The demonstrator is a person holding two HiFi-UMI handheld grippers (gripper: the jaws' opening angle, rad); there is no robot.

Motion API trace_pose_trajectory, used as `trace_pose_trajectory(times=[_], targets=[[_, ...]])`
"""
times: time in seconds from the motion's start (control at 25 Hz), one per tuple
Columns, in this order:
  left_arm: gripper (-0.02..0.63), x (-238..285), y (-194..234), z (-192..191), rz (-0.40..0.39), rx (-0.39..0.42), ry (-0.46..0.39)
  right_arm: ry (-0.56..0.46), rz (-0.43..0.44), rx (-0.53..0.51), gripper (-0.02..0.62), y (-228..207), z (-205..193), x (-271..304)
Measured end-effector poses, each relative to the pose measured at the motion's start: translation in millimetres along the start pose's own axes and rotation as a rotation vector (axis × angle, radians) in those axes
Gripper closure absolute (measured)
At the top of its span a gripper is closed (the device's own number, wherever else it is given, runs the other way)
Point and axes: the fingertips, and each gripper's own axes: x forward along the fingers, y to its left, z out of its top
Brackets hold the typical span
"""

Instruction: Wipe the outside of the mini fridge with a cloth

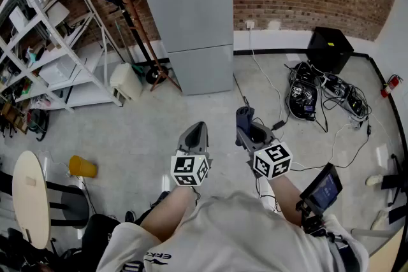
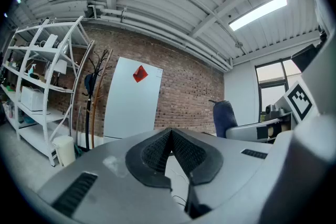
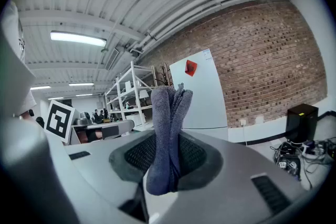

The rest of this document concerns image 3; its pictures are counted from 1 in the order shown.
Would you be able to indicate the white metal shelving rack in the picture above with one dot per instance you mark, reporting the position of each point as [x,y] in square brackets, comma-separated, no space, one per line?
[134,81]

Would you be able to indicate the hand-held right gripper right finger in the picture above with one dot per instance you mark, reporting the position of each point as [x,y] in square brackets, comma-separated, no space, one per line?
[199,160]

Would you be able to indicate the grey blue cleaning cloth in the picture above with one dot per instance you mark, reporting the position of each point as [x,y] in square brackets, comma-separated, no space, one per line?
[162,139]

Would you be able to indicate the black coat rack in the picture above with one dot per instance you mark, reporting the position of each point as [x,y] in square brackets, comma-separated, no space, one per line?
[160,77]

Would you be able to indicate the wooden coat rack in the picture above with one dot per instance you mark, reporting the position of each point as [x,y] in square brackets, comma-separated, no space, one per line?
[166,73]

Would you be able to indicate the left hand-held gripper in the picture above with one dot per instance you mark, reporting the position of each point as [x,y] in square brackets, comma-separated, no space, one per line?
[59,122]

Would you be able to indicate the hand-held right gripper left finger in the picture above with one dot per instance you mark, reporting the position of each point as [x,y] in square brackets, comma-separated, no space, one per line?
[136,157]

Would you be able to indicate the light grey refrigerator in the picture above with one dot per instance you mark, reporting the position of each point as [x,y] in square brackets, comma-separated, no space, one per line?
[204,102]

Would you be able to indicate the white wall socket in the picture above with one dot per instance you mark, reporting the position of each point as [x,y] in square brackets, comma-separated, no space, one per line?
[243,122]

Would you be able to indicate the black cabinet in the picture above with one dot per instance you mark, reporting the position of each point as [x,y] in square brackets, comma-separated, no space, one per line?
[302,123]

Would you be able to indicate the red diamond paper decoration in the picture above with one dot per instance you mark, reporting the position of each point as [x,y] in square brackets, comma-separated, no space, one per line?
[191,68]

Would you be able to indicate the fluorescent ceiling light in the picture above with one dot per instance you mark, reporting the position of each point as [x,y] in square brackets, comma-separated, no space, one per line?
[81,84]
[55,98]
[40,87]
[78,38]
[84,94]

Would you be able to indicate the white table lamp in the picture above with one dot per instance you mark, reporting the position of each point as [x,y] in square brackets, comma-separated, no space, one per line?
[144,94]

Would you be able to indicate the white blue label sticker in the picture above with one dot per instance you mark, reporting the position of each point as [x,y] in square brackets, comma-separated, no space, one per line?
[207,55]

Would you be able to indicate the white ceiling pipe run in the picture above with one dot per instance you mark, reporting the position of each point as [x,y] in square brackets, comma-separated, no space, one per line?
[210,0]

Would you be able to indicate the ceiling air vent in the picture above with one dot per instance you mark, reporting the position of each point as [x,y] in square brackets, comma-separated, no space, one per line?
[112,57]

